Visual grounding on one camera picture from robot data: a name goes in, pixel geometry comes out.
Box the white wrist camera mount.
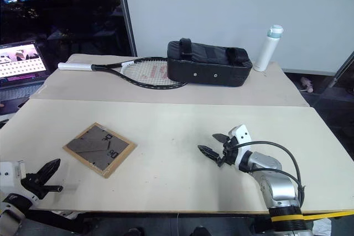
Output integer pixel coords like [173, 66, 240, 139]
[0, 160, 27, 187]
[228, 124, 253, 171]

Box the pink shoe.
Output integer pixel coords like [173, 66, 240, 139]
[299, 76, 315, 93]

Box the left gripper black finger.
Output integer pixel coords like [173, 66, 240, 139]
[41, 185, 64, 193]
[35, 158, 61, 185]

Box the black padded case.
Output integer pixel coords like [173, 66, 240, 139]
[166, 38, 254, 88]

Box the dark rounded shape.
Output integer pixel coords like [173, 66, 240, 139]
[189, 225, 213, 236]

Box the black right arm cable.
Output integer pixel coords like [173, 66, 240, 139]
[231, 140, 305, 207]

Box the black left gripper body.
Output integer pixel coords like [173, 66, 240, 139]
[20, 173, 47, 201]

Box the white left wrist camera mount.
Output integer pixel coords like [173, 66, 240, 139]
[0, 160, 27, 187]

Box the grey metal leg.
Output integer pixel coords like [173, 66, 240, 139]
[329, 50, 354, 91]

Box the laptop computer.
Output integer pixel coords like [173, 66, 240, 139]
[0, 39, 51, 104]

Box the white bottle with teal lid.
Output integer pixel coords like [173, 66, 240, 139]
[253, 24, 284, 72]

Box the wooden picture frame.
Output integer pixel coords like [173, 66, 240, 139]
[62, 122, 138, 179]

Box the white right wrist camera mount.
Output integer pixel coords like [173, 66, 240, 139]
[228, 124, 253, 171]

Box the black and white tennis racket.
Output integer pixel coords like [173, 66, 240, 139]
[58, 57, 188, 91]

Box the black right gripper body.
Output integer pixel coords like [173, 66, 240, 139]
[217, 136, 238, 168]

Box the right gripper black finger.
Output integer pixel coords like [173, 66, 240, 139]
[212, 133, 230, 144]
[197, 145, 222, 162]

